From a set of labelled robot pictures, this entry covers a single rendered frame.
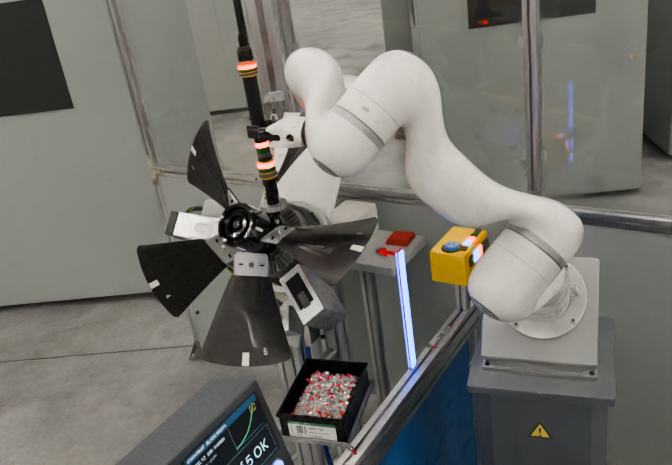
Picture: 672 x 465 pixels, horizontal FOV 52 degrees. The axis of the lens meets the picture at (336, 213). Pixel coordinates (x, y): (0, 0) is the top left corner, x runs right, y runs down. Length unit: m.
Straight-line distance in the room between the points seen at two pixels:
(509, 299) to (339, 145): 0.40
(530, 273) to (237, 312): 0.83
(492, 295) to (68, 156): 3.05
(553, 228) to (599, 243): 1.02
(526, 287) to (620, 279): 1.08
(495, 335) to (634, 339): 0.84
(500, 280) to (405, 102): 0.35
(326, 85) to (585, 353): 0.83
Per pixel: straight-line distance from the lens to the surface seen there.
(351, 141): 1.04
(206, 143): 1.96
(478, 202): 1.13
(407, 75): 1.06
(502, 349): 1.61
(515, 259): 1.20
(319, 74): 1.12
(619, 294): 2.30
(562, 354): 1.60
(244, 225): 1.77
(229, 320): 1.77
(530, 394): 1.58
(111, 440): 3.24
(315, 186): 2.03
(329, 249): 1.65
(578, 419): 1.63
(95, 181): 3.94
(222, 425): 1.10
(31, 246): 4.28
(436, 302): 2.56
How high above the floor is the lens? 1.92
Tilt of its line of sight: 24 degrees down
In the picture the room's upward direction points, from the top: 9 degrees counter-clockwise
